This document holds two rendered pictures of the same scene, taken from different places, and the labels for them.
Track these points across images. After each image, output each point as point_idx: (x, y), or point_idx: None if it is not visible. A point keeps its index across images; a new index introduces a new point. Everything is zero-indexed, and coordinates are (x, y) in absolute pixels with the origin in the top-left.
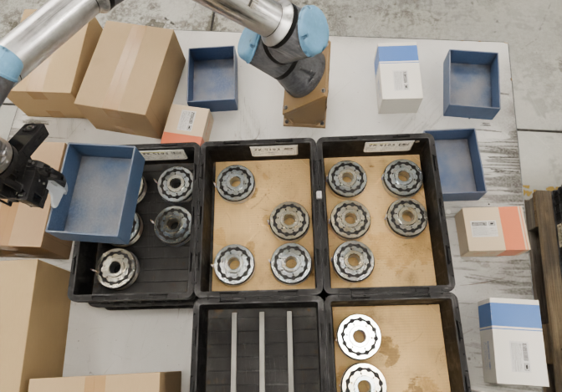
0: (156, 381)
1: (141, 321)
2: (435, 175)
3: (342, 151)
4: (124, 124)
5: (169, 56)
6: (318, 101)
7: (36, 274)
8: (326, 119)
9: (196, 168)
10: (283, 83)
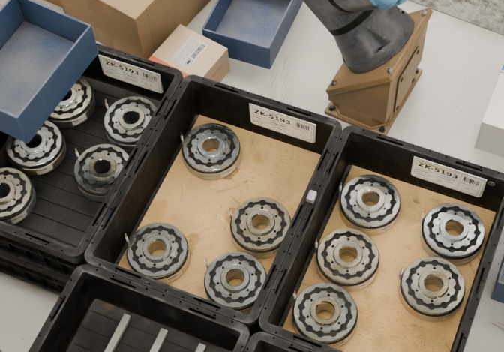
0: None
1: (4, 293)
2: (493, 236)
3: (379, 162)
4: (105, 27)
5: None
6: (379, 85)
7: None
8: (391, 127)
9: (165, 102)
10: (340, 43)
